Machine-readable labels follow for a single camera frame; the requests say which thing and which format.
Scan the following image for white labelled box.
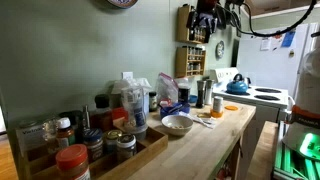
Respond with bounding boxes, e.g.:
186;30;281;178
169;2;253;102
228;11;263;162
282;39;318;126
16;121;46;155

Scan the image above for decorative wall plate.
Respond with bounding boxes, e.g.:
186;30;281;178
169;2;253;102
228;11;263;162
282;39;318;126
107;0;138;9

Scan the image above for wooden tray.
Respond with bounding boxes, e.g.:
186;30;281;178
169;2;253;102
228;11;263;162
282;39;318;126
17;126;168;180

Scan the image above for blue lid jar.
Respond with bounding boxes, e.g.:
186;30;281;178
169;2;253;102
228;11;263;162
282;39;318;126
83;128;103;162

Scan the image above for wooden butcher block cart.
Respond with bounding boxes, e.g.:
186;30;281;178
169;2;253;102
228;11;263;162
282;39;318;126
128;100;256;180

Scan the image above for lower wooden spice rack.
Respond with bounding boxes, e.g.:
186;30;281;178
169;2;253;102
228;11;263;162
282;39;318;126
175;46;206;78

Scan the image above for blue measuring cup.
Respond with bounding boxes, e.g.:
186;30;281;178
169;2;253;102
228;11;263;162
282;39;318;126
160;102;190;118

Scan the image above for white electric stove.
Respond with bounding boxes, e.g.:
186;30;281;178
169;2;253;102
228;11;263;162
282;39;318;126
209;67;289;122

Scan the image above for white lid dark jar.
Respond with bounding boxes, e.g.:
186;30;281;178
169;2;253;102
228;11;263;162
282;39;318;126
117;134;137;163

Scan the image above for round wall clock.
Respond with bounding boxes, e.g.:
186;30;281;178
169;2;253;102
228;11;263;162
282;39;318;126
215;41;224;59

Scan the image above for upper wooden spice rack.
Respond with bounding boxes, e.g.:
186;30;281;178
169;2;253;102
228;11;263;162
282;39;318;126
176;4;210;44

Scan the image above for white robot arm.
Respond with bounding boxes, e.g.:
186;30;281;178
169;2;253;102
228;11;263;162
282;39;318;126
282;32;320;161

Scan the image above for red lid spice jar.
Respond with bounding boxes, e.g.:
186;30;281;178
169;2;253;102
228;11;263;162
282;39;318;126
55;144;91;180

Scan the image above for white lid spice bottle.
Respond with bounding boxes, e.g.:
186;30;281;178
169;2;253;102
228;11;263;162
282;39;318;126
56;117;75;149

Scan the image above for plastic zip bag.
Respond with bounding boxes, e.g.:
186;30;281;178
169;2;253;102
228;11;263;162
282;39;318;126
156;72;178;103

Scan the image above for white measuring spoons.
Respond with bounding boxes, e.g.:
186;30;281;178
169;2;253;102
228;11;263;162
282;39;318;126
179;111;215;129

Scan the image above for white ceramic bowl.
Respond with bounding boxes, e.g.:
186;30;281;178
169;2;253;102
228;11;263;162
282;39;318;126
161;115;193;136

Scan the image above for blue tea kettle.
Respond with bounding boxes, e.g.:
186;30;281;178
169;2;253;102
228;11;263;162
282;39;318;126
227;73;248;95

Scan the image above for wooden spice rack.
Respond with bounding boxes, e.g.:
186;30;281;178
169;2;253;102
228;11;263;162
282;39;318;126
175;46;206;78
176;4;210;44

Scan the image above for orange plastic lid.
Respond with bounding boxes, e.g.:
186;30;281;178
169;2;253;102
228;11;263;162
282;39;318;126
224;106;238;111

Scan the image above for white refrigerator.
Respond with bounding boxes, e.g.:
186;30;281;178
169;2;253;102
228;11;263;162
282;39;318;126
236;23;319;97

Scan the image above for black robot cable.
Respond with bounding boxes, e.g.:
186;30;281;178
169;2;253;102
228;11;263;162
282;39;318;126
216;0;318;38

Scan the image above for dark pepper grinder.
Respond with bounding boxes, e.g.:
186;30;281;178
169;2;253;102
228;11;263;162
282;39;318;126
196;80;206;108

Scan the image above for gold lid jar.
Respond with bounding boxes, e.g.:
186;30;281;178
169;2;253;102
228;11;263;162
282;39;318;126
106;130;122;153

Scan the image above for white wall outlet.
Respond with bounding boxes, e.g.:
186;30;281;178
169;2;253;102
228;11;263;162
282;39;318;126
122;72;133;79

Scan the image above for dark sauce bottle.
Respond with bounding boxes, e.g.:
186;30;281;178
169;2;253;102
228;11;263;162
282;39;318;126
90;94;113;132

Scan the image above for tall plastic wrapped container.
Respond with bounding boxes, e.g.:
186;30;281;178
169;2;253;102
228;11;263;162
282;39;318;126
121;86;148;140

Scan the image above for black lid small bottle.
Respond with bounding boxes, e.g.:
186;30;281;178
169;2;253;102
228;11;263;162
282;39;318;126
149;91;157;112

